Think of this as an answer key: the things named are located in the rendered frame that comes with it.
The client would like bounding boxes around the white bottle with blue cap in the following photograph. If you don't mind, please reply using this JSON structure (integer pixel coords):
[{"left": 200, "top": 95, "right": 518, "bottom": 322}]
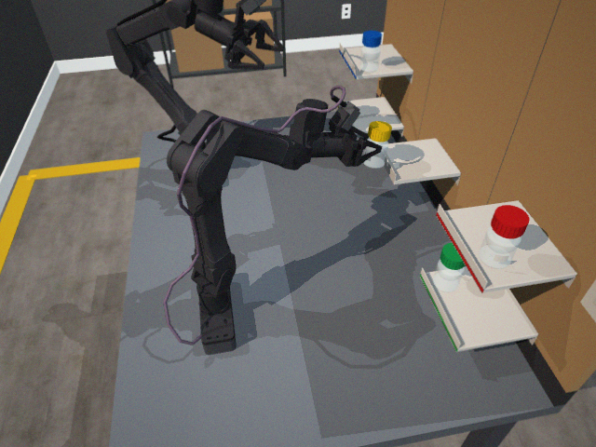
[{"left": 359, "top": 31, "right": 382, "bottom": 73}]

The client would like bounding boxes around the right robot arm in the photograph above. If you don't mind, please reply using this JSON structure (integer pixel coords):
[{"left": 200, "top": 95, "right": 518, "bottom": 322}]
[{"left": 167, "top": 110, "right": 327, "bottom": 345}]

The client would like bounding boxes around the clear bottle with green cap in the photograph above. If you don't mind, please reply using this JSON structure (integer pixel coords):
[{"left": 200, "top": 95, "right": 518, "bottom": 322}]
[{"left": 433, "top": 243, "right": 465, "bottom": 292}]

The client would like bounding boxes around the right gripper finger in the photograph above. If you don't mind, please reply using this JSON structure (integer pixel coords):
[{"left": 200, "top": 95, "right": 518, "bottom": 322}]
[
  {"left": 356, "top": 137, "right": 382, "bottom": 167},
  {"left": 351, "top": 126, "right": 369, "bottom": 140}
]

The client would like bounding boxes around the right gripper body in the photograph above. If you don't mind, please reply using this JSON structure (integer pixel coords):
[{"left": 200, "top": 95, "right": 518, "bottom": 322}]
[{"left": 321, "top": 106, "right": 360, "bottom": 167}]

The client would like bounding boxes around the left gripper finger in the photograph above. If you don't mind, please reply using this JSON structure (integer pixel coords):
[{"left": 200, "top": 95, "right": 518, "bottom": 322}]
[
  {"left": 256, "top": 20, "right": 284, "bottom": 52},
  {"left": 230, "top": 40, "right": 264, "bottom": 69}
]

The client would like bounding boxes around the clear bottle with red cap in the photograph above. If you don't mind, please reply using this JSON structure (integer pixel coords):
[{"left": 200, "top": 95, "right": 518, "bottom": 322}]
[{"left": 479, "top": 205, "right": 530, "bottom": 269}]

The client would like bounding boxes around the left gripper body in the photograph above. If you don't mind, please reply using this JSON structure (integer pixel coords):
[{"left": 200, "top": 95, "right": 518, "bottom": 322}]
[{"left": 211, "top": 0, "right": 263, "bottom": 67}]

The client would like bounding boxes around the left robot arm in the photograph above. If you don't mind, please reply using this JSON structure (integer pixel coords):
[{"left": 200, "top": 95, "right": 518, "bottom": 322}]
[{"left": 106, "top": 0, "right": 224, "bottom": 135}]

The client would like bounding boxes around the clear glass bottle with yellow cap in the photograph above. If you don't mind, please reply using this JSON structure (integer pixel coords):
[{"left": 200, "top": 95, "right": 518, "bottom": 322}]
[{"left": 363, "top": 121, "right": 392, "bottom": 169}]

